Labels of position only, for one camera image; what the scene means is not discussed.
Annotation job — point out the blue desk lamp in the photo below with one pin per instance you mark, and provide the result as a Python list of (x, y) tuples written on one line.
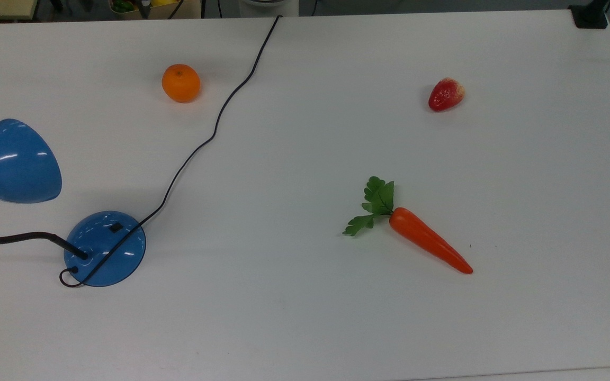
[(14, 164)]

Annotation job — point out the orange toy carrot green leaves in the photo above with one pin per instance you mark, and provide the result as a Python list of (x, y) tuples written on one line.
[(427, 241)]

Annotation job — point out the orange mandarin fruit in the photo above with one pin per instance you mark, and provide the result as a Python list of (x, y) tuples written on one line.
[(180, 83)]

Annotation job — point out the red toy strawberry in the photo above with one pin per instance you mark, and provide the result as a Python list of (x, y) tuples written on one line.
[(444, 96)]

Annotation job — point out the green toy vegetable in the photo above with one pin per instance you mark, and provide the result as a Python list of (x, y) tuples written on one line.
[(122, 5)]

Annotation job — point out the black table clamp mount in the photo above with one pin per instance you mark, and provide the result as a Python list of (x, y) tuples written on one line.
[(590, 19)]

